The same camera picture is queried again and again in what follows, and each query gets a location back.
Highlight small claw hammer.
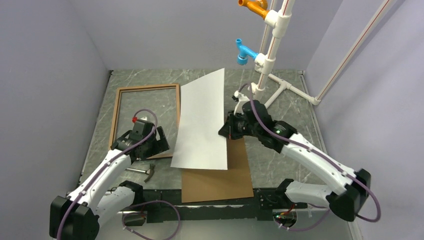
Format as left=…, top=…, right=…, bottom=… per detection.
left=126, top=164, right=156, bottom=183

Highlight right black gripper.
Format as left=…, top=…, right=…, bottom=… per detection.
left=218, top=109, right=261, bottom=140

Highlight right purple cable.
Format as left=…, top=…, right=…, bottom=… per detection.
left=238, top=82, right=382, bottom=233

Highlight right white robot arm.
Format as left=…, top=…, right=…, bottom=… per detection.
left=218, top=100, right=372, bottom=222

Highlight white pvc pipe stand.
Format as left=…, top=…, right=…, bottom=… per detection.
left=251, top=0, right=396, bottom=108

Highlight brown cardboard backing board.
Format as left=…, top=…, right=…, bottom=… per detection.
left=181, top=138, right=253, bottom=203

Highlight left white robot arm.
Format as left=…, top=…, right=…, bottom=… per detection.
left=49, top=117, right=170, bottom=240

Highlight clear acrylic sheet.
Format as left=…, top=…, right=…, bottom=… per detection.
left=112, top=87, right=179, bottom=158

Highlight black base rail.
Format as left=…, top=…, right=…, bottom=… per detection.
left=110, top=180, right=309, bottom=224

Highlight brown wooden picture frame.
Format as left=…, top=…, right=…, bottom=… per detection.
left=109, top=83, right=181, bottom=160

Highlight orange pipe fitting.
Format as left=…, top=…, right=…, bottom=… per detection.
left=237, top=0, right=269, bottom=20

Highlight blue pipe fitting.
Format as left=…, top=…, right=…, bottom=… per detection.
left=235, top=38, right=258, bottom=66

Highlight glossy photo white borders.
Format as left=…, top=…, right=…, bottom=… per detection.
left=170, top=68, right=228, bottom=170

